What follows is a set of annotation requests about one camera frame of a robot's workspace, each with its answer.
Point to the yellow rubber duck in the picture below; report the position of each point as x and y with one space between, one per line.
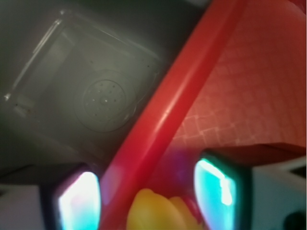
152 211

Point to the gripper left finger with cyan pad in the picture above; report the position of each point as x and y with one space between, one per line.
49 197

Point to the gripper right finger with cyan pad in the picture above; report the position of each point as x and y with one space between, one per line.
252 189

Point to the clear plastic bin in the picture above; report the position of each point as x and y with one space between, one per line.
73 91

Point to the red plastic tray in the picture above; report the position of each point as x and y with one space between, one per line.
240 79

